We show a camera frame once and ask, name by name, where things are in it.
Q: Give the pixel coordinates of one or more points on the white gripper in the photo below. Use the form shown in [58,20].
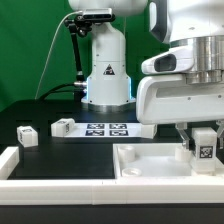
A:
[184,84]

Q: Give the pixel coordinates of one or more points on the white square tabletop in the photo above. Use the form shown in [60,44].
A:
[161,160]

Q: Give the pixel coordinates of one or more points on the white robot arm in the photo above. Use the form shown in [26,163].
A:
[175,22]

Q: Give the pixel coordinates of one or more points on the white U-shaped fence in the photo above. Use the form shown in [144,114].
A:
[130,190]

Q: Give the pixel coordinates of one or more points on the white marker sheet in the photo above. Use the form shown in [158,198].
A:
[100,130]

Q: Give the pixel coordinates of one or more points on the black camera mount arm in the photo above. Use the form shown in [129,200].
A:
[77,28]

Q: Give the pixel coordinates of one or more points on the grey camera on mount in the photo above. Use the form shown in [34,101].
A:
[97,14]

